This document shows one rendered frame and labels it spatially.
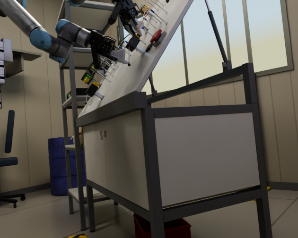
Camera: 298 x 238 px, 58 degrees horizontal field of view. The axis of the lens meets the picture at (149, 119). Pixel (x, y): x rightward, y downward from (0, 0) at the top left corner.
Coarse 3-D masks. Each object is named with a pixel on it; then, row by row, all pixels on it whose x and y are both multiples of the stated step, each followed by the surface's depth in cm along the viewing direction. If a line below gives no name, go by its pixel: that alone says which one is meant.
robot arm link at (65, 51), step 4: (60, 36) 122; (60, 40) 122; (64, 40) 122; (60, 44) 118; (64, 44) 122; (68, 44) 123; (72, 44) 126; (60, 48) 118; (64, 48) 122; (68, 48) 124; (56, 52) 118; (60, 52) 120; (64, 52) 123; (68, 52) 125; (52, 56) 122; (56, 56) 122; (60, 56) 123; (64, 56) 124; (56, 60) 123; (60, 60) 123; (64, 60) 126
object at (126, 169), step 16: (112, 128) 140; (128, 128) 119; (112, 144) 141; (128, 144) 120; (112, 160) 143; (128, 160) 121; (144, 160) 105; (112, 176) 144; (128, 176) 123; (144, 176) 106; (128, 192) 124; (144, 192) 107
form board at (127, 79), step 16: (160, 0) 196; (176, 0) 140; (192, 0) 117; (144, 16) 226; (160, 16) 154; (176, 16) 117; (144, 32) 171; (144, 48) 138; (160, 48) 108; (144, 64) 115; (112, 80) 167; (128, 80) 124; (144, 80) 104; (96, 96) 184; (112, 96) 135; (80, 112) 209
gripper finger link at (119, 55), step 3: (111, 51) 123; (114, 51) 123; (117, 51) 123; (120, 51) 122; (123, 51) 122; (111, 54) 123; (114, 54) 123; (117, 54) 123; (120, 54) 123; (117, 57) 123; (120, 57) 123; (117, 60) 123; (120, 60) 123; (123, 60) 124; (123, 63) 125; (126, 63) 125
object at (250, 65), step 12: (228, 60) 142; (228, 72) 140; (240, 72) 132; (252, 72) 129; (192, 84) 170; (204, 84) 158; (252, 84) 128; (156, 96) 214; (168, 96) 197; (252, 96) 128
